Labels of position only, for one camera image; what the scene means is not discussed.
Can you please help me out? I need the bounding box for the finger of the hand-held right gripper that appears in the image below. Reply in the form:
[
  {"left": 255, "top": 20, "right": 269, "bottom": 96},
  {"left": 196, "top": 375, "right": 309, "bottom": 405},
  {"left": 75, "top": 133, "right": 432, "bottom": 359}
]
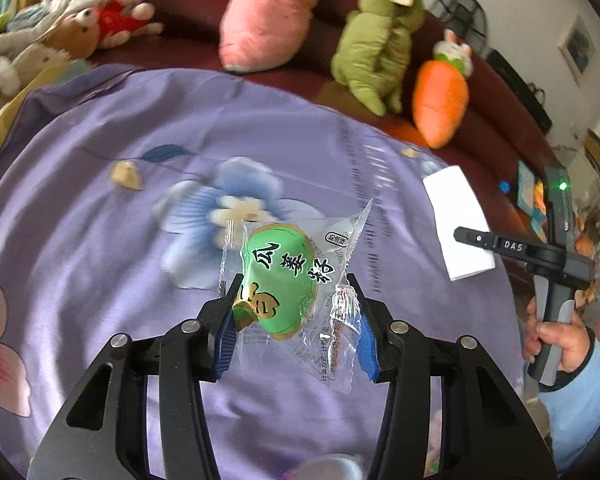
[{"left": 453, "top": 226, "right": 556, "bottom": 266}]

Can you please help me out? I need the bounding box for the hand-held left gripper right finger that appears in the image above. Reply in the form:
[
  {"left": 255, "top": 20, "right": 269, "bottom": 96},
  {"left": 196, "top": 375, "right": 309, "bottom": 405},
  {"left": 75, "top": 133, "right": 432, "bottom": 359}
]
[{"left": 345, "top": 272, "right": 558, "bottom": 480}]

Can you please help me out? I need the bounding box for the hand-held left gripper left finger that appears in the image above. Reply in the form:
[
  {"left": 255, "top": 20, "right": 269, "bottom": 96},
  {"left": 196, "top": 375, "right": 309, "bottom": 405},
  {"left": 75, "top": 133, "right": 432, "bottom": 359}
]
[{"left": 27, "top": 274, "right": 243, "bottom": 480}]

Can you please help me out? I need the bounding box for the white tissue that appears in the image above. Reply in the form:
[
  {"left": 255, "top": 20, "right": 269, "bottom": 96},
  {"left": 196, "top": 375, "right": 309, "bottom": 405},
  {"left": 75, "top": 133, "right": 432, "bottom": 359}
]
[{"left": 422, "top": 164, "right": 497, "bottom": 282}]

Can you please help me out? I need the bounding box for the green snack packet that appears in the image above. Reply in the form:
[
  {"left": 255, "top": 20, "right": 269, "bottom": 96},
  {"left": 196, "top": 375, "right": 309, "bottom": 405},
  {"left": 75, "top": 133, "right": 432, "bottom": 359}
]
[{"left": 219, "top": 199, "right": 373, "bottom": 395}]

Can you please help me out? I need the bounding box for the light blue trash bin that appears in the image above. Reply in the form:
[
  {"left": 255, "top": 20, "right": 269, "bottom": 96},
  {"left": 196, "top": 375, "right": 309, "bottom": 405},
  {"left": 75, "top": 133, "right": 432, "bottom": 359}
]
[{"left": 282, "top": 452, "right": 368, "bottom": 480}]

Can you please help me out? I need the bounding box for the person's right forearm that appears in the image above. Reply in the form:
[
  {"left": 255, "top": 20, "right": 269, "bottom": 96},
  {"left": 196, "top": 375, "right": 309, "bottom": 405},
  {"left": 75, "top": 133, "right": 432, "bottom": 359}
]
[{"left": 535, "top": 327, "right": 600, "bottom": 471}]

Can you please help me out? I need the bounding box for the person's right hand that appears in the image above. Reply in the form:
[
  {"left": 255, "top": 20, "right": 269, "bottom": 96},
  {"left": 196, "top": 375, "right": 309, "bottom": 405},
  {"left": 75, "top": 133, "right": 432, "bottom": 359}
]
[{"left": 521, "top": 296, "right": 595, "bottom": 373}]

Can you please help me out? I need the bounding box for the colourful box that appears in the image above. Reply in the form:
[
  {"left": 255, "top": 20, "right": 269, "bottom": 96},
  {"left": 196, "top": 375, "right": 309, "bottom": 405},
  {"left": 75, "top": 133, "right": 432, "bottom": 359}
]
[{"left": 516, "top": 160, "right": 548, "bottom": 226}]

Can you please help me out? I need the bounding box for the purple floral blanket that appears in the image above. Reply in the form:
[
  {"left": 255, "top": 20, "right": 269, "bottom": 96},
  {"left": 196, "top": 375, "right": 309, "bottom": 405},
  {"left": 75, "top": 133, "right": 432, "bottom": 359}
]
[{"left": 0, "top": 64, "right": 531, "bottom": 480}]

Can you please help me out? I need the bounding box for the black bag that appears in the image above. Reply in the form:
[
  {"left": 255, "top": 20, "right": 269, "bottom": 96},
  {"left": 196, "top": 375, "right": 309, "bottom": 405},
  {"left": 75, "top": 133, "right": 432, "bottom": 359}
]
[{"left": 485, "top": 50, "right": 553, "bottom": 136}]

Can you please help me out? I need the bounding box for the orange carrot bunny plush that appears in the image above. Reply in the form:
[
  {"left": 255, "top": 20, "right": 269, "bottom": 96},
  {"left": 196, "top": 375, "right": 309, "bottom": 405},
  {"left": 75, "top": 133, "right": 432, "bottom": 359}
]
[{"left": 411, "top": 29, "right": 473, "bottom": 150}]

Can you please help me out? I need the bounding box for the black fan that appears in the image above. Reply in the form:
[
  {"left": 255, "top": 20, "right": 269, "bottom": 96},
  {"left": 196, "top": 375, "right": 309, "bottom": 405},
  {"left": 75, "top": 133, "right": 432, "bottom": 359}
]
[{"left": 427, "top": 0, "right": 488, "bottom": 51}]

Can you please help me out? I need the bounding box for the green plush toy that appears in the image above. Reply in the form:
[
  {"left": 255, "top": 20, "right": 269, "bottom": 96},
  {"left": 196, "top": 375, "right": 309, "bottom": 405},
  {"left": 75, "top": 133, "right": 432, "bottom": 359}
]
[{"left": 330, "top": 0, "right": 427, "bottom": 117}]

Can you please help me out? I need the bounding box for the dark red leather sofa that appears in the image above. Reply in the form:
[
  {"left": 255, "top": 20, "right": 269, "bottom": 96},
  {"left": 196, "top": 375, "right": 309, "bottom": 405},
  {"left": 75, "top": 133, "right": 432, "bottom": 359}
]
[{"left": 87, "top": 0, "right": 561, "bottom": 241}]

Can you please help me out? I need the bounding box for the yellow cloth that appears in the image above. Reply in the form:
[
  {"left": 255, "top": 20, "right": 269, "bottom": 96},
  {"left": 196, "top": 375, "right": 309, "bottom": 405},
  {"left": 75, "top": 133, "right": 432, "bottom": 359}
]
[{"left": 0, "top": 7, "right": 81, "bottom": 181}]

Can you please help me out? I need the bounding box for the pink plush toy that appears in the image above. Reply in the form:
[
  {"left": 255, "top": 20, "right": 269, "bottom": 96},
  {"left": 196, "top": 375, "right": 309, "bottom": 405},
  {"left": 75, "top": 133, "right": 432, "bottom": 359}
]
[{"left": 219, "top": 0, "right": 323, "bottom": 73}]

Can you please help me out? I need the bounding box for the teddy bear with red shirt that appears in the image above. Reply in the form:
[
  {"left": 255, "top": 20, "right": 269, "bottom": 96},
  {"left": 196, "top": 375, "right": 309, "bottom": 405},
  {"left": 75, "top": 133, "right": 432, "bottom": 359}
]
[{"left": 45, "top": 0, "right": 163, "bottom": 61}]

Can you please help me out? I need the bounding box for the white plush rabbit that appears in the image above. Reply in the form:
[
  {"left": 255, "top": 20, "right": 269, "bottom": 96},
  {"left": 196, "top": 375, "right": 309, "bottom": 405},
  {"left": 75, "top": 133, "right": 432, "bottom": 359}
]
[{"left": 0, "top": 42, "right": 71, "bottom": 98}]

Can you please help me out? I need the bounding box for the framed wall picture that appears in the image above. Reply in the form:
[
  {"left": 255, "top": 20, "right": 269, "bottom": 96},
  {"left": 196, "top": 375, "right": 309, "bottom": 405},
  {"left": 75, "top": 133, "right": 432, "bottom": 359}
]
[{"left": 557, "top": 14, "right": 598, "bottom": 86}]

